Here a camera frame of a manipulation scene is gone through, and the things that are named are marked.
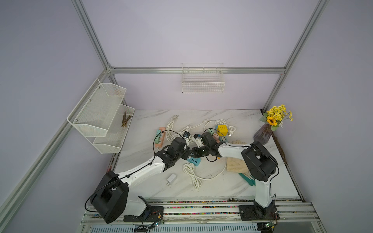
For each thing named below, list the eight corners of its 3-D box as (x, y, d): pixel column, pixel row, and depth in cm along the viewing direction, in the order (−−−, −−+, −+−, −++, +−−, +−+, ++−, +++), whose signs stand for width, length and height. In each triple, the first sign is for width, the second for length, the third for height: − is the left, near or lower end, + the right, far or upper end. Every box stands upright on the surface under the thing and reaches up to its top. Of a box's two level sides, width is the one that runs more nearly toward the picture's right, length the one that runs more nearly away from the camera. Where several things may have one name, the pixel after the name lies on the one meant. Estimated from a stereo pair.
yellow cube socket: (217, 136, 105) (218, 130, 99) (216, 131, 108) (218, 124, 102) (226, 136, 105) (228, 130, 99) (225, 131, 108) (227, 124, 102)
